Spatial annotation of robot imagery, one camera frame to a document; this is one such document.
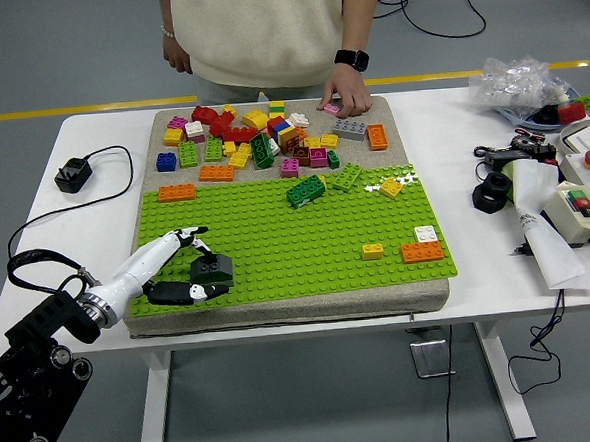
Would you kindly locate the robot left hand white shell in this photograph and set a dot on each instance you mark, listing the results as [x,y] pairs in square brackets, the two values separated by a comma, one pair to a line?
[137,263]

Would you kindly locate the person's left hand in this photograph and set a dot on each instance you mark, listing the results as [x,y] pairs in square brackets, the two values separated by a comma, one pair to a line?
[349,87]

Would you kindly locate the person's right hand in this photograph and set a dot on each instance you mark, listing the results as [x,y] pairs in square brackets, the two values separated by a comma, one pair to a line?
[177,55]

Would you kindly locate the dark grey sloped brick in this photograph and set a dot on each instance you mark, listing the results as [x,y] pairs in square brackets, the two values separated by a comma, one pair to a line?
[223,269]
[199,271]

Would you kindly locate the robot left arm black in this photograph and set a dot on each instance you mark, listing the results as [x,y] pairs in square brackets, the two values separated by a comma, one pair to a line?
[37,342]

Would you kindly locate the person's right forearm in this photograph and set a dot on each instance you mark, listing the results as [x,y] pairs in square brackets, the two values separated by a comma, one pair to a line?
[164,8]

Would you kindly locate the person's left forearm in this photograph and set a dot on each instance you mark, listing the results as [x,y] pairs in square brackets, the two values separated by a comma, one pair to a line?
[360,19]

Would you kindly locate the light grey long brick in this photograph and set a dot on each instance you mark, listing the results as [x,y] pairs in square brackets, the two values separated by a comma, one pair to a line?
[350,129]

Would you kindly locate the yellow square brick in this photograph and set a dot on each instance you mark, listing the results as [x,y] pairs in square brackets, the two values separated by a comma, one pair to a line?
[329,140]
[172,136]
[391,187]

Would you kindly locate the orange long brick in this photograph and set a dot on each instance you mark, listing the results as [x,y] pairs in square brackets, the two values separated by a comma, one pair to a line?
[377,137]
[177,192]
[216,173]
[422,251]

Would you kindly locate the red sloped brick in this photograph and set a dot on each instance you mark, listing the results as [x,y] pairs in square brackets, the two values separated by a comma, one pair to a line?
[202,114]

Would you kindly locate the small yellow brick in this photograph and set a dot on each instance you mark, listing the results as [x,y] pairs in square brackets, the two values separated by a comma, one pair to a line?
[312,142]
[229,148]
[372,251]
[229,110]

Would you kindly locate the lime and yellow brick stack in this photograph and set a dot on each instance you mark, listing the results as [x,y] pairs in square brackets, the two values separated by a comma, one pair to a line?
[277,108]

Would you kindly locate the magenta square brick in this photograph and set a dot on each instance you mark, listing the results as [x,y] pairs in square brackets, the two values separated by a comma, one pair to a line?
[318,157]

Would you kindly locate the white and pink brick stack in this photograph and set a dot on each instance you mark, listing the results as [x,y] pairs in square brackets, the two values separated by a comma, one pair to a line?
[194,130]

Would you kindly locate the dark red square brick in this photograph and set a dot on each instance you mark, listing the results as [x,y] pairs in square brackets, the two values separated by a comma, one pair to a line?
[301,155]

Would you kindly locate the lime green long brick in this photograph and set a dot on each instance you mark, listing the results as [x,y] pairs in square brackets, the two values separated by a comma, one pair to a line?
[187,155]
[348,176]
[213,149]

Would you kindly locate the small white brick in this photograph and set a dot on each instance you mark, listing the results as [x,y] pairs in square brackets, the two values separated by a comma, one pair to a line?
[274,146]

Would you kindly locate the yellow arch brick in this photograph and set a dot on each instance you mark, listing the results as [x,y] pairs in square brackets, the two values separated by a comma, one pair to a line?
[255,119]

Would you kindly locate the red long brick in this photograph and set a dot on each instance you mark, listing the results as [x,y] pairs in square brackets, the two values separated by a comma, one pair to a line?
[239,135]

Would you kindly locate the blue square brick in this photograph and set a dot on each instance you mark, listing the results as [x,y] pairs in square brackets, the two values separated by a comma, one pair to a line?
[166,162]

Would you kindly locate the dark green long brick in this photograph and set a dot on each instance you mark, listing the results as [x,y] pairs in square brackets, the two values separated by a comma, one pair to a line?
[305,190]
[262,151]

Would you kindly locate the yellow long brick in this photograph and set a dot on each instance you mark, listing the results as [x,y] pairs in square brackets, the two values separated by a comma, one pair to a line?
[239,158]

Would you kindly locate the green studded baseplate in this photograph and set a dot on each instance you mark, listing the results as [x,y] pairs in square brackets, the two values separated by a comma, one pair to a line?
[287,251]

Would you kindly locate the white square brick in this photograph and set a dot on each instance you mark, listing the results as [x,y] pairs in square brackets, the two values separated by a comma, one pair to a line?
[425,234]

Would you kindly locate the small lime green brick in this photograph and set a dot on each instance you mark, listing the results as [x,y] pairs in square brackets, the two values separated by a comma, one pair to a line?
[586,101]

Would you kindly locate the black wristwatch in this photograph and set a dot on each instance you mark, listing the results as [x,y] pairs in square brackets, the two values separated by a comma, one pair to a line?
[351,58]

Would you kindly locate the grey-brown mat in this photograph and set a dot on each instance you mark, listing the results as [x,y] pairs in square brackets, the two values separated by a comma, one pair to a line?
[395,140]

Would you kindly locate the brown orange blue red tower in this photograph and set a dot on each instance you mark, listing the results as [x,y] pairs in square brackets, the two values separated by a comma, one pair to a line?
[284,131]

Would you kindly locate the person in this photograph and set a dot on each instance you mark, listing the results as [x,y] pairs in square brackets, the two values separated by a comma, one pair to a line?
[263,27]

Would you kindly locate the black power plug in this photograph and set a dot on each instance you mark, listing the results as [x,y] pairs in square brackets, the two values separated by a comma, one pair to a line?
[73,177]

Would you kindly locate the white table leg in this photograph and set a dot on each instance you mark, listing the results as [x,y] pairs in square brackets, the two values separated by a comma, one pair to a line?
[505,388]
[154,415]

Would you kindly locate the clear plastic bag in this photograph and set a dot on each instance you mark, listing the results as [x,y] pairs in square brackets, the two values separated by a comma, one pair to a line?
[512,85]

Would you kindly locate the black power adapter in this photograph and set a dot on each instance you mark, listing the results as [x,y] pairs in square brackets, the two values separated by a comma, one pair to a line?
[507,157]

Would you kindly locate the pale blue bowl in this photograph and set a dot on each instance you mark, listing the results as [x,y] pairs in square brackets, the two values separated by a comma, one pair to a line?
[521,120]

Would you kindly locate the large black nut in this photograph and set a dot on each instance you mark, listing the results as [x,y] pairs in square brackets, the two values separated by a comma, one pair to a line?
[484,200]

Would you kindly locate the small black part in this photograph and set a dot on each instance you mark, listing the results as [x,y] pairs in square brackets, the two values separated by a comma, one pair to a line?
[545,114]

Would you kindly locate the white flat device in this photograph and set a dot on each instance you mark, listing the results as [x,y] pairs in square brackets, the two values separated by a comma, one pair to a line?
[588,138]

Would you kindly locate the control box with buttons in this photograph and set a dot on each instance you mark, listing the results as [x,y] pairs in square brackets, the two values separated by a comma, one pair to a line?
[580,168]

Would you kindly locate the white paper sheet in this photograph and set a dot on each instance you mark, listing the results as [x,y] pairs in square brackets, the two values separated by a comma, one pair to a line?
[547,245]

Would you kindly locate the metal floor plate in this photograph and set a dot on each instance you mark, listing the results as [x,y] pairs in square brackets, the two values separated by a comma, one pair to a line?
[428,358]

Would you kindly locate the small white switch box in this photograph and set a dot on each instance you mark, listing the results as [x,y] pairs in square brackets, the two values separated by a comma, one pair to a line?
[562,214]

